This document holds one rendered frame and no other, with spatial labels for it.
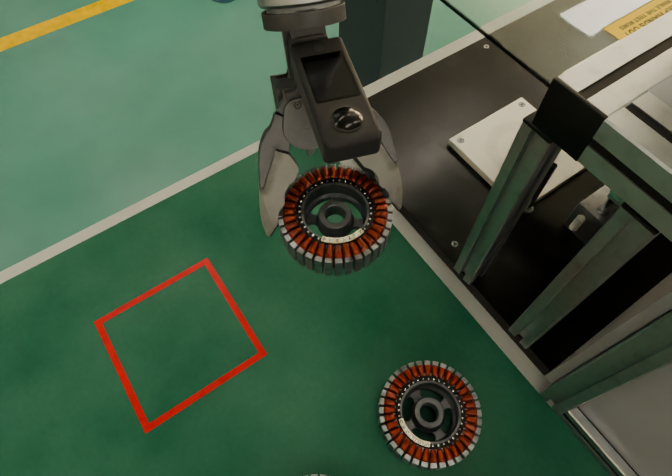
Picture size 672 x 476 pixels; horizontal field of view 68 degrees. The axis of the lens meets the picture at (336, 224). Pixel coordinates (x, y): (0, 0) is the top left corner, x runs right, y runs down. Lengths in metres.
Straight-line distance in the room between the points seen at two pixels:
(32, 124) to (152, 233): 1.41
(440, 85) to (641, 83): 0.49
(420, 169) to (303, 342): 0.30
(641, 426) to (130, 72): 1.95
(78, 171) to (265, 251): 1.27
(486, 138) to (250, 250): 0.38
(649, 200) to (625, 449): 0.33
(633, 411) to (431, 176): 0.38
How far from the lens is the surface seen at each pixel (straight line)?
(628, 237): 0.44
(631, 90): 0.40
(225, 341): 0.65
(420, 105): 0.83
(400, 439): 0.58
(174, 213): 0.75
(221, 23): 2.26
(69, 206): 1.82
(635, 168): 0.38
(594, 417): 0.64
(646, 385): 0.54
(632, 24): 0.55
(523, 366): 0.67
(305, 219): 0.50
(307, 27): 0.43
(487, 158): 0.76
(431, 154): 0.76
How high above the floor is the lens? 1.36
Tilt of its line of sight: 60 degrees down
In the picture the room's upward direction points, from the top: straight up
